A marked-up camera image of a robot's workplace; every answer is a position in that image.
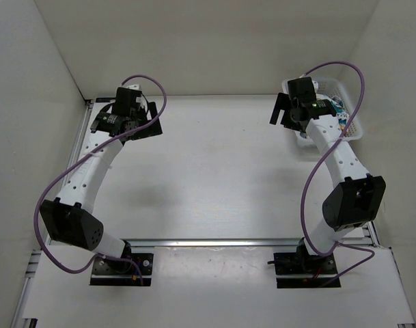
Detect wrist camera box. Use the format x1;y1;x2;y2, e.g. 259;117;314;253
287;77;316;103
111;84;142;118

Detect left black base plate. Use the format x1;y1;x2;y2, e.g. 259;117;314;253
89;253;154;287

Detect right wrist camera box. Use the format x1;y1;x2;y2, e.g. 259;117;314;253
287;77;316;103

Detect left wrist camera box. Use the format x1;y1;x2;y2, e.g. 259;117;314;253
111;84;142;118

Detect white plastic basket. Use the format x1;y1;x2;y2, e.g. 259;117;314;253
281;77;363;148

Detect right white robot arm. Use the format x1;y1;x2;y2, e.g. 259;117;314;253
270;91;386;273

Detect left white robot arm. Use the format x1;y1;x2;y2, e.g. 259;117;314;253
33;102;163;273

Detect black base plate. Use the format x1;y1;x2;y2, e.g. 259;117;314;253
89;253;154;287
267;253;341;289

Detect aluminium front rail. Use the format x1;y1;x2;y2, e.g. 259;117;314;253
127;238;300;247

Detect patterned teal yellow shorts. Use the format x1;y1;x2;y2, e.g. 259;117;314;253
303;97;350;135

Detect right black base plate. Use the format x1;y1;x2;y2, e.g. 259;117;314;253
267;253;341;289

